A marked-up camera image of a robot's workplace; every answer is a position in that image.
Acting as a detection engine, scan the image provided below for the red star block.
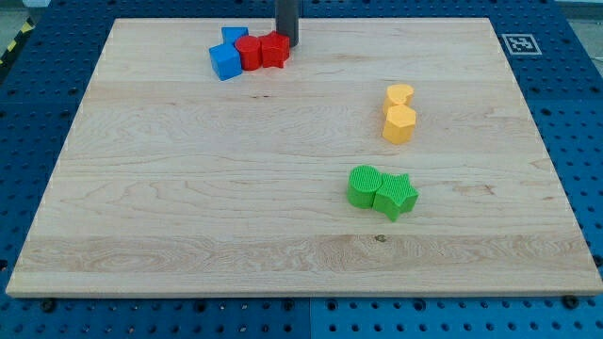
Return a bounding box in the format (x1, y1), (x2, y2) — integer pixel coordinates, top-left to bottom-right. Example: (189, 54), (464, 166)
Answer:
(259, 31), (290, 68)

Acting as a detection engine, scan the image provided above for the red cylinder block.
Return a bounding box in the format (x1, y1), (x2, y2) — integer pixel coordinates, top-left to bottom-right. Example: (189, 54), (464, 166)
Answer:
(235, 35), (263, 71)

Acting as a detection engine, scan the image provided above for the green star block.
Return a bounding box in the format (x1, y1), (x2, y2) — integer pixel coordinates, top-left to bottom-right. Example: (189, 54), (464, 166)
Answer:
(373, 173), (419, 222)

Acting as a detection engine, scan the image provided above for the white fiducial marker tag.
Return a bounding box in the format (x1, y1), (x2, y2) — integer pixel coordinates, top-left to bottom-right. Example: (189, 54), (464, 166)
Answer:
(501, 33), (542, 56)

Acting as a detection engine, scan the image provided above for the yellow heart block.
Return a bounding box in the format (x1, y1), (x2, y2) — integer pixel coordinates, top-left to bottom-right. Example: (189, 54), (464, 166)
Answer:
(383, 84), (415, 115)

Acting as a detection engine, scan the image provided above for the wooden board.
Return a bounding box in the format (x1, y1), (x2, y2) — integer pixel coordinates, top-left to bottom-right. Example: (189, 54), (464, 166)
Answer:
(7, 18), (602, 299)

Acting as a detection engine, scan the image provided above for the blue block behind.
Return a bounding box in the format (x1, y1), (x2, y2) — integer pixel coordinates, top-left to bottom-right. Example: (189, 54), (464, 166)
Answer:
(220, 26), (249, 44)

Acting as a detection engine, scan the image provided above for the green cylinder block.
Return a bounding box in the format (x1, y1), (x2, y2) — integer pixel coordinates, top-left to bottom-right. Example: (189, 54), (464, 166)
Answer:
(347, 165), (383, 209)

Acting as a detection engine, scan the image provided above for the yellow hexagon block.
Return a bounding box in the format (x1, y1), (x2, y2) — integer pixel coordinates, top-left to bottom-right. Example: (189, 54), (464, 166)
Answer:
(382, 105), (416, 144)

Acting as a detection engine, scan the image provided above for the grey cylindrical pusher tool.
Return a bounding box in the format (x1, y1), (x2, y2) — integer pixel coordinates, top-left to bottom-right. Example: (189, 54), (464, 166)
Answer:
(274, 0), (299, 48)

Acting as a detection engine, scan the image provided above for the blue cube block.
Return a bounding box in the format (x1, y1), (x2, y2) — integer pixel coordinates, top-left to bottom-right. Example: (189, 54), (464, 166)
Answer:
(208, 43), (242, 81)

